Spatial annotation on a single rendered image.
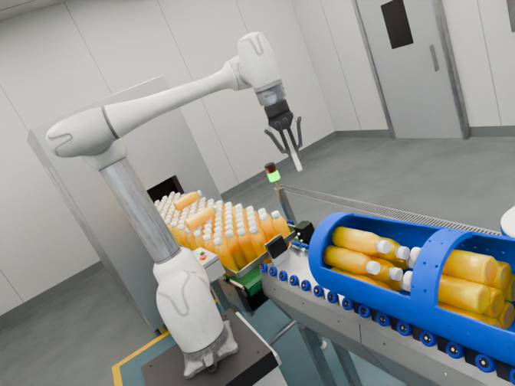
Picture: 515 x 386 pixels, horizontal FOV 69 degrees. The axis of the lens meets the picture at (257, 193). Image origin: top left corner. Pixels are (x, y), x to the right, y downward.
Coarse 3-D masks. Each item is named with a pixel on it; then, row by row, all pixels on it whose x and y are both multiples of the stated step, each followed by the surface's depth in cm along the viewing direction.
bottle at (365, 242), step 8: (336, 232) 128; (344, 232) 126; (352, 232) 124; (360, 232) 121; (368, 232) 120; (336, 240) 128; (344, 240) 125; (352, 240) 122; (360, 240) 119; (368, 240) 117; (376, 240) 116; (352, 248) 123; (360, 248) 119; (368, 248) 117; (376, 248) 115
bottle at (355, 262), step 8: (328, 248) 129; (336, 248) 127; (344, 248) 126; (328, 256) 127; (336, 256) 124; (344, 256) 122; (352, 256) 119; (360, 256) 118; (328, 264) 129; (336, 264) 124; (344, 264) 121; (352, 264) 118; (360, 264) 116; (368, 264) 115; (352, 272) 120; (360, 272) 117; (368, 272) 116
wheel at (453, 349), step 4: (448, 344) 97; (452, 344) 97; (456, 344) 96; (448, 348) 97; (452, 348) 96; (456, 348) 96; (460, 348) 95; (448, 352) 97; (452, 352) 96; (456, 352) 96; (460, 352) 95; (452, 356) 96; (456, 356) 95; (460, 356) 95
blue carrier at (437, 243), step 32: (320, 224) 129; (352, 224) 138; (384, 224) 128; (416, 224) 110; (320, 256) 124; (448, 256) 91; (512, 256) 98; (352, 288) 113; (384, 288) 103; (416, 288) 93; (416, 320) 97; (448, 320) 87; (512, 352) 77
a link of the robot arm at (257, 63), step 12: (252, 36) 109; (264, 36) 111; (240, 48) 111; (252, 48) 109; (264, 48) 109; (240, 60) 113; (252, 60) 110; (264, 60) 110; (276, 60) 113; (240, 72) 121; (252, 72) 111; (264, 72) 110; (276, 72) 112; (252, 84) 115; (264, 84) 112
